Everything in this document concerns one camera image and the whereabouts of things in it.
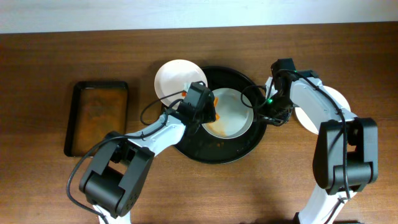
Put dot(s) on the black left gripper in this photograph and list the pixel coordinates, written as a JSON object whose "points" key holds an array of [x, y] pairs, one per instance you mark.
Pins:
{"points": [[210, 111]]}

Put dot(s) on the black rectangular water tray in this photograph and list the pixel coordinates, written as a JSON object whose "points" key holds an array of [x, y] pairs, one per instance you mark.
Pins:
{"points": [[97, 108]]}

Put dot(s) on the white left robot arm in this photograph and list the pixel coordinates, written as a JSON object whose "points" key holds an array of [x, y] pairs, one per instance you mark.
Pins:
{"points": [[114, 178]]}

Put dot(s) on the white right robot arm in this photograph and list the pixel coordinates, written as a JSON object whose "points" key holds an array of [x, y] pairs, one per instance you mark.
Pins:
{"points": [[346, 152]]}

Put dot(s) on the white plate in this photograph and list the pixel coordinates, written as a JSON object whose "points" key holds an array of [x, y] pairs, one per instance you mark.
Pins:
{"points": [[235, 114], [177, 75], [305, 121]]}

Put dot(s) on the green orange scrub sponge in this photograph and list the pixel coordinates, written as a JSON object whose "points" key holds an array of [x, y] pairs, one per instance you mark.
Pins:
{"points": [[215, 102]]}

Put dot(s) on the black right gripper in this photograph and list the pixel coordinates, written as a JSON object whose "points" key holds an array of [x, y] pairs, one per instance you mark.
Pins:
{"points": [[277, 115]]}

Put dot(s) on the round black serving tray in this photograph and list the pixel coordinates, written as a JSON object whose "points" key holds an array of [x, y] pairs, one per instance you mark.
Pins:
{"points": [[208, 149]]}

